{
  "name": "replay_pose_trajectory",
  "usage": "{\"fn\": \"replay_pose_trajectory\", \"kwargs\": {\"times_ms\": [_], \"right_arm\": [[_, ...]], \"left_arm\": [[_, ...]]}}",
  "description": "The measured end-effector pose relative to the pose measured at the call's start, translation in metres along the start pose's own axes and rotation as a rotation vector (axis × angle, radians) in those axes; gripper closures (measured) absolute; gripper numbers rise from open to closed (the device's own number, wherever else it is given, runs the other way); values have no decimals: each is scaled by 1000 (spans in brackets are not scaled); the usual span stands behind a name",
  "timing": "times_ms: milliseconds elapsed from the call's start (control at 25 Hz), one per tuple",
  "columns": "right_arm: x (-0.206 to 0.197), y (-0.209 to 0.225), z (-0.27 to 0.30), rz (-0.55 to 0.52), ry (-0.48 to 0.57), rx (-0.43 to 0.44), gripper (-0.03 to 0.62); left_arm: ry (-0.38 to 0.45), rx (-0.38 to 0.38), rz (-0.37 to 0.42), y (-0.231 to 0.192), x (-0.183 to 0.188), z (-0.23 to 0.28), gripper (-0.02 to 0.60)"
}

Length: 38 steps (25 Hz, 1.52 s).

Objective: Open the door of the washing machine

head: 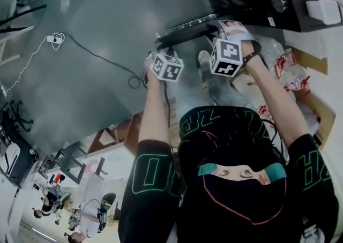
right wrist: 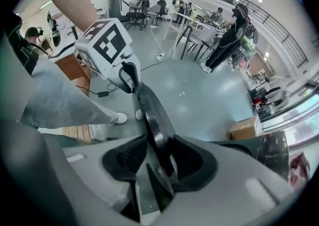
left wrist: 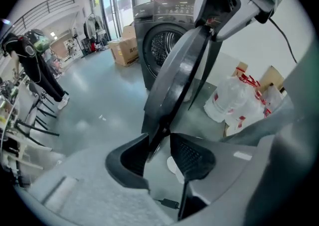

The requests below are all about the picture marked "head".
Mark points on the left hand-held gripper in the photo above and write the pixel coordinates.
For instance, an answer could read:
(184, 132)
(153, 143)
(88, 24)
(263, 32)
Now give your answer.
(167, 68)

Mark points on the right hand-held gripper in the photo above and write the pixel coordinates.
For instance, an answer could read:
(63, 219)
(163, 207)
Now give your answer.
(226, 57)

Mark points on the person's right forearm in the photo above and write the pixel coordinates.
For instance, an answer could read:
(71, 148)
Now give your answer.
(278, 108)

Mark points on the person's left forearm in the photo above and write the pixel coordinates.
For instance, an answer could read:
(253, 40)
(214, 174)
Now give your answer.
(154, 113)

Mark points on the person's right hand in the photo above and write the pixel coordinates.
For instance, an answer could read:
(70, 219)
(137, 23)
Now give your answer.
(249, 45)

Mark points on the person's right white shoe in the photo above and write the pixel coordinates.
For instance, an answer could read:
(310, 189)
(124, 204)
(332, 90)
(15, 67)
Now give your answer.
(204, 60)

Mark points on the cluster of clear water jugs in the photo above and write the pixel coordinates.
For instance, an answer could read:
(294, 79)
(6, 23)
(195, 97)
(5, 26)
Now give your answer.
(284, 68)

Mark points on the tall white carton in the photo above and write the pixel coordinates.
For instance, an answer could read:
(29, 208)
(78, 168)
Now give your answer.
(302, 42)

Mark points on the narrow cardboard box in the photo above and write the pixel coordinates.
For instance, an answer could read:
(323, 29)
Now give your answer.
(313, 62)

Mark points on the brown cardboard box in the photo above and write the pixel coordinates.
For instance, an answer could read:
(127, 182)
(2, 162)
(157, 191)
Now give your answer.
(107, 137)

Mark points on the white plastic box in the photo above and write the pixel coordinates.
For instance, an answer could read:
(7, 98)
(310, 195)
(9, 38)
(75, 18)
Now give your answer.
(324, 10)

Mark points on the flat cardboard sheet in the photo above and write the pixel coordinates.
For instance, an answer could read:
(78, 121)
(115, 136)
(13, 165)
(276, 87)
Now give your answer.
(321, 113)

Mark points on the white printed board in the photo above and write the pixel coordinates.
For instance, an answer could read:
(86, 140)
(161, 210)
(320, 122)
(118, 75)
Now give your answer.
(112, 164)

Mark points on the white power strip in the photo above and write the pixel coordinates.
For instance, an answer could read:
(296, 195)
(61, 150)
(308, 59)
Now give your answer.
(55, 39)

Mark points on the black side table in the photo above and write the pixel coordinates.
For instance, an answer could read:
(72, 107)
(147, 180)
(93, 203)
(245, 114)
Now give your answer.
(71, 161)

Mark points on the person's black printed shirt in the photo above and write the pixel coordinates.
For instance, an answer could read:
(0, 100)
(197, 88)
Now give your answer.
(241, 196)

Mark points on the black office chair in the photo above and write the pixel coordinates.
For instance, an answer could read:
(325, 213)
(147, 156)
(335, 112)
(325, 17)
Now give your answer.
(16, 151)

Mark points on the grey plastic chair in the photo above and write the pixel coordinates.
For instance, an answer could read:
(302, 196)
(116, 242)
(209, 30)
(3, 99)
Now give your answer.
(6, 3)

